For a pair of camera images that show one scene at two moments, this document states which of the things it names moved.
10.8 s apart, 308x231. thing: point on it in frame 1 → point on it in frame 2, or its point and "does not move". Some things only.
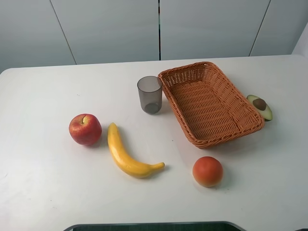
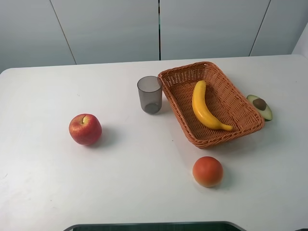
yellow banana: (123, 161) → (201, 109)
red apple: (85, 129) does not move
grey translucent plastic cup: (150, 91) does not move
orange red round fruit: (207, 171) does not move
